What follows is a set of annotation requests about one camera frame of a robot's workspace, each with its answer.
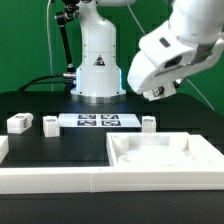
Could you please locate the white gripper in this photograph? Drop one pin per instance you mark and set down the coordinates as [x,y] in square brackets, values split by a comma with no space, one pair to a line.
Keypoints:
[156,83]

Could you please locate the white square table top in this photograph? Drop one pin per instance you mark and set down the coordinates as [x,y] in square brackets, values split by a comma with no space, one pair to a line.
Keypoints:
[161,149]

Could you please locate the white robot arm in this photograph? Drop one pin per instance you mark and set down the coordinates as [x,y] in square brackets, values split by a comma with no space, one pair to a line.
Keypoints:
[190,41]

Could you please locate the white sheet with tags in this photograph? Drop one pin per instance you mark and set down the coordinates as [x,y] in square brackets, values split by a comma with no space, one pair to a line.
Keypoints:
[98,120]

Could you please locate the white U-shaped fence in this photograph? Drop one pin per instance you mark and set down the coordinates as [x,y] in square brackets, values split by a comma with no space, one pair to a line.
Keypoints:
[110,178]

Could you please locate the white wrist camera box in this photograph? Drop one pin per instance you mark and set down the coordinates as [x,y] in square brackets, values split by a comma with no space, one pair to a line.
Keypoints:
[161,46]

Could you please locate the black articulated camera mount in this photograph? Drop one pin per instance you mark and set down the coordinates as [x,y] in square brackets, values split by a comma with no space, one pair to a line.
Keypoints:
[62,18]

